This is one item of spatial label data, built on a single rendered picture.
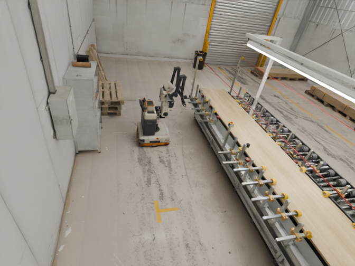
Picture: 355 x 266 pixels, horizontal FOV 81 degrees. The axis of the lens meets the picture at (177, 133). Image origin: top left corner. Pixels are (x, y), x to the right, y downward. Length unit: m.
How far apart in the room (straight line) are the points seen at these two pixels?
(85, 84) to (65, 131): 0.96
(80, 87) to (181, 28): 7.20
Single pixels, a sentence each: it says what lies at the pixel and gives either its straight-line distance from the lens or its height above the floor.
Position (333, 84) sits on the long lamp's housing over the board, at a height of 2.36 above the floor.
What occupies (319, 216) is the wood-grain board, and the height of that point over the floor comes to 0.90.
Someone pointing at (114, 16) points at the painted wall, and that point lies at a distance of 9.85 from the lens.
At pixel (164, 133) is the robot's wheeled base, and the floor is 0.28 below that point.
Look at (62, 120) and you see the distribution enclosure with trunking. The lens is 3.03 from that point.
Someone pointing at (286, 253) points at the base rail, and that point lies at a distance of 2.96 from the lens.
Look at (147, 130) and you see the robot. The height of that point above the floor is 0.44.
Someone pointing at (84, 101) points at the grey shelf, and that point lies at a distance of 3.87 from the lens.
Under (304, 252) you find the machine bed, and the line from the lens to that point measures 3.12.
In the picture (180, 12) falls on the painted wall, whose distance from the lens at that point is 10.14.
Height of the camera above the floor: 2.95
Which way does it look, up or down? 35 degrees down
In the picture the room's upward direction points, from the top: 10 degrees clockwise
